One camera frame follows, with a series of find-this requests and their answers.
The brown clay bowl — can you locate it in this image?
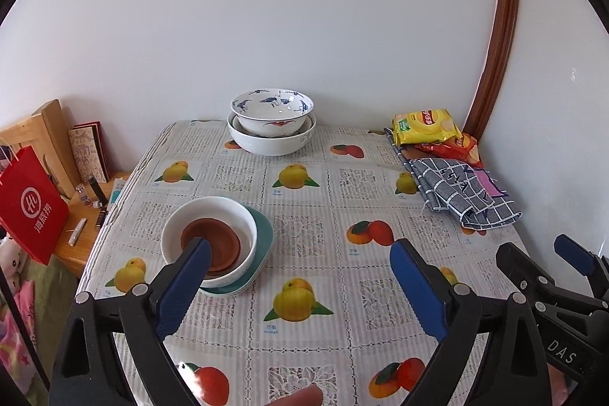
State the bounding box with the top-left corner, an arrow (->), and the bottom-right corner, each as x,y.
180,217 -> 241,272

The large white bowl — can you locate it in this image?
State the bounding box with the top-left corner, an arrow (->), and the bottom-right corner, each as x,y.
160,196 -> 260,290

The right hand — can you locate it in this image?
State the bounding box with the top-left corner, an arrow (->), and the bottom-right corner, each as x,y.
548,365 -> 578,406

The left hand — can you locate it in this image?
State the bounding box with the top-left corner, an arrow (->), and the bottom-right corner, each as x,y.
267,384 -> 323,406

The white pen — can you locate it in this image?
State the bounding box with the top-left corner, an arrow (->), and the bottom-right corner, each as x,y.
67,217 -> 88,247

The black lipstick tube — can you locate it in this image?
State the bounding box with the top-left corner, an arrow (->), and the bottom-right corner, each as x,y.
95,207 -> 107,231

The wooden side table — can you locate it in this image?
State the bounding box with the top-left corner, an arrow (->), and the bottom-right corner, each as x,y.
51,171 -> 131,279

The fruit print tablecloth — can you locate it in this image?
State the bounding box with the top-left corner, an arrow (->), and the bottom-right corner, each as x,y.
81,121 -> 519,405

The dark small bottle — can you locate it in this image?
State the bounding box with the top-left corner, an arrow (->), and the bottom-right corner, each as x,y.
87,175 -> 108,207

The grey checked cloth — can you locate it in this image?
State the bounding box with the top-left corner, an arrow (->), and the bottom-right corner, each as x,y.
384,128 -> 521,231

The teal white box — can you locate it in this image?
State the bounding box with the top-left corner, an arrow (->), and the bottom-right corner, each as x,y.
108,177 -> 127,209

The teal square plate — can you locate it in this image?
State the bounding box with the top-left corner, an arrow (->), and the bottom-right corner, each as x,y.
197,203 -> 276,298

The red chips bag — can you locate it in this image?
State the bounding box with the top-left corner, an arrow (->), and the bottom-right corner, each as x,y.
415,133 -> 482,167

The red paper bag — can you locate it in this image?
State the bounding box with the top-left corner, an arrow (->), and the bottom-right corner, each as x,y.
1,146 -> 69,265

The patterned book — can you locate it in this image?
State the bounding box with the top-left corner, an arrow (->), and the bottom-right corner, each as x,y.
68,121 -> 110,183

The yellow chips bag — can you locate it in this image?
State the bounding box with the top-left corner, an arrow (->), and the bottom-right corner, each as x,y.
392,109 -> 462,146

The white ornamented bowl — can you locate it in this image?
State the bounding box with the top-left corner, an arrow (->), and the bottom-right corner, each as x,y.
227,112 -> 317,157

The wooden chair back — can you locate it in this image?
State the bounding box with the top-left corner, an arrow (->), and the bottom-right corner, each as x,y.
1,99 -> 81,200

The blue bird patterned bowl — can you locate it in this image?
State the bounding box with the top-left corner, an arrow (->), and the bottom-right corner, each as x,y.
230,89 -> 315,138

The brown wooden door frame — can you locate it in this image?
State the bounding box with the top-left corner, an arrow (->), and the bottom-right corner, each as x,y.
464,0 -> 519,139

